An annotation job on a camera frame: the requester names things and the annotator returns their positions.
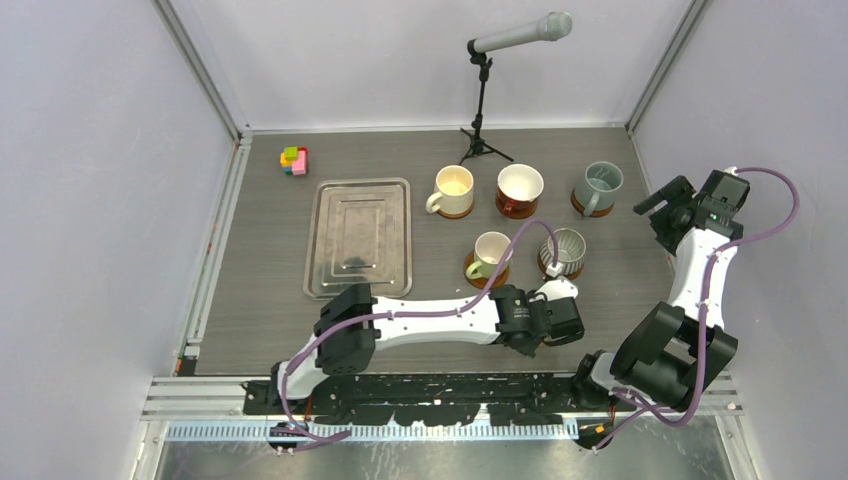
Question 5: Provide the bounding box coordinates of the brown ridged wooden coaster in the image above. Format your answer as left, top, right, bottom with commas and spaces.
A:
570, 192, 615, 218
435, 205, 473, 220
462, 250, 511, 292
536, 258, 585, 280
495, 197, 539, 220

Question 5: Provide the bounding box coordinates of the light green cup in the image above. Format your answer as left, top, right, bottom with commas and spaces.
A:
465, 231, 511, 280

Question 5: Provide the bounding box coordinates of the silver metal tray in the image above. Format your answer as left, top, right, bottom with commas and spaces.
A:
303, 177, 412, 300

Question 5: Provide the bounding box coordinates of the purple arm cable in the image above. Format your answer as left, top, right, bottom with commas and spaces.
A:
271, 219, 561, 454
588, 166, 802, 453

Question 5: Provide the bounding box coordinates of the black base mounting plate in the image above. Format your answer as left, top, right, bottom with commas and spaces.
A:
242, 372, 639, 429

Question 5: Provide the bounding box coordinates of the silver microphone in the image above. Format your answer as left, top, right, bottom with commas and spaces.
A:
467, 12, 573, 55

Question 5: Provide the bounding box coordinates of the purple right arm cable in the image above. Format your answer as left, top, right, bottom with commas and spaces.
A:
588, 166, 802, 453

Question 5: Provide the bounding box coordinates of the grey ribbed mug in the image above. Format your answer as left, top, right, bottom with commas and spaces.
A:
537, 228, 587, 275

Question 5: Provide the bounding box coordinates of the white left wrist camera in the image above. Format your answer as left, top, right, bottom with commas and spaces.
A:
528, 264, 579, 303

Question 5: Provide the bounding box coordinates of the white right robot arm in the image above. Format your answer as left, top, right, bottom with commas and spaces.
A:
570, 169, 750, 412

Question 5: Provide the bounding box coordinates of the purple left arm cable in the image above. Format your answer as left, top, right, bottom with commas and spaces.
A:
271, 219, 561, 454

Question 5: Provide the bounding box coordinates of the aluminium front rail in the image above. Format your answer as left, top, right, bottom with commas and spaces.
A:
140, 377, 743, 444

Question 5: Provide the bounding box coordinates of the colourful block puzzle cube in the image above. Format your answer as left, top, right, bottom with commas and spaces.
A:
280, 146, 309, 176

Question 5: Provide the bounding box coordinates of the cream mug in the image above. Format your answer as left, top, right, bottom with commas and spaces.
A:
425, 165, 474, 214

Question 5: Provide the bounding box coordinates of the grey-blue mug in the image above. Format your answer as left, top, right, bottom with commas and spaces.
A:
572, 161, 624, 217

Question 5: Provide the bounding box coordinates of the white bowl cup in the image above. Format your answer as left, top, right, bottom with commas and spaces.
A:
495, 164, 545, 202

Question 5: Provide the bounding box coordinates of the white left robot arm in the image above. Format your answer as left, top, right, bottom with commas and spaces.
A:
243, 278, 585, 416

